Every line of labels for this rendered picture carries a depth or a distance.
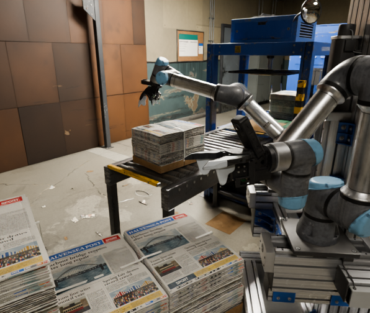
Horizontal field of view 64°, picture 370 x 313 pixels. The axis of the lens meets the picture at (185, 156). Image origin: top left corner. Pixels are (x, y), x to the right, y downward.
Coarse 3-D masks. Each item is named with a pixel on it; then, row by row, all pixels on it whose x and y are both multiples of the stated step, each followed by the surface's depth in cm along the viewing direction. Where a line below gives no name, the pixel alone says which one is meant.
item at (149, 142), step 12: (132, 132) 185; (144, 132) 175; (156, 132) 172; (168, 132) 172; (132, 144) 187; (144, 144) 177; (156, 144) 169; (168, 144) 171; (144, 156) 180; (156, 156) 171; (168, 156) 173; (180, 156) 180
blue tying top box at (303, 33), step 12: (240, 24) 257; (252, 24) 250; (264, 24) 244; (276, 24) 238; (288, 24) 232; (300, 24) 233; (312, 24) 253; (240, 36) 260; (252, 36) 253; (264, 36) 246; (276, 36) 240; (288, 36) 234; (300, 36) 240; (312, 36) 258
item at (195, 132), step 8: (168, 120) 203; (176, 120) 204; (184, 128) 183; (192, 128) 182; (200, 128) 187; (192, 136) 184; (200, 136) 188; (192, 144) 185; (200, 144) 190; (192, 152) 187
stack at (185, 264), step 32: (160, 224) 117; (192, 224) 117; (64, 256) 98; (96, 256) 98; (128, 256) 99; (160, 256) 99; (192, 256) 98; (224, 256) 98; (64, 288) 85; (96, 288) 85; (128, 288) 85; (160, 288) 86; (192, 288) 88; (224, 288) 97
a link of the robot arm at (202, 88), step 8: (160, 72) 161; (168, 72) 164; (160, 80) 162; (168, 80) 163; (176, 80) 161; (184, 80) 160; (192, 80) 159; (200, 80) 160; (184, 88) 161; (192, 88) 159; (200, 88) 157; (208, 88) 156; (216, 88) 162; (224, 88) 154; (232, 88) 154; (240, 88) 158; (208, 96) 159; (216, 96) 155; (224, 96) 154; (232, 96) 154; (240, 96) 156; (232, 104) 158
